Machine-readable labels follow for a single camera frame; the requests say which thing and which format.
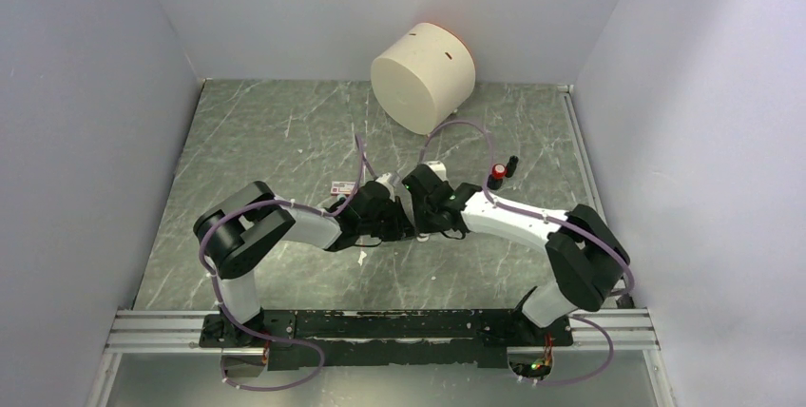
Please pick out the aluminium rail frame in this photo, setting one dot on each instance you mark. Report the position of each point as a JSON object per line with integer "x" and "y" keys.
{"x": 314, "y": 252}

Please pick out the red black stamp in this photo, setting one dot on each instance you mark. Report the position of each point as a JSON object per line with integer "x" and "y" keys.
{"x": 497, "y": 174}

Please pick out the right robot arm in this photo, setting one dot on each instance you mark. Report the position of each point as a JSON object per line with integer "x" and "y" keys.
{"x": 586, "y": 258}

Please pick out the small black cylinder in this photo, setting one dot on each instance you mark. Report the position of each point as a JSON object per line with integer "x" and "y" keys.
{"x": 511, "y": 166}

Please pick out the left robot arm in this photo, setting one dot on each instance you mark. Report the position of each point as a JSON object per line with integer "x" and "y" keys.
{"x": 241, "y": 230}

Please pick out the white red staple box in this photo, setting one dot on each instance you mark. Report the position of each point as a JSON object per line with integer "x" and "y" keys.
{"x": 343, "y": 188}

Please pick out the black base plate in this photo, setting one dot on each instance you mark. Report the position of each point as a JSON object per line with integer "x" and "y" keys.
{"x": 300, "y": 339}

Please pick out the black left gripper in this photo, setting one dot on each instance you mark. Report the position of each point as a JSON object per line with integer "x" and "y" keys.
{"x": 402, "y": 227}

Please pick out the cream cylindrical stool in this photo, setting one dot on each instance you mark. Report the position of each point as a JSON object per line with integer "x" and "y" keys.
{"x": 423, "y": 77}

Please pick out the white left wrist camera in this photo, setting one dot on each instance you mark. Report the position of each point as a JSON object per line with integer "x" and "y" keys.
{"x": 390, "y": 179}

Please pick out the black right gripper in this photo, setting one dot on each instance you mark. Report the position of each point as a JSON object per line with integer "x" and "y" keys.
{"x": 421, "y": 224}

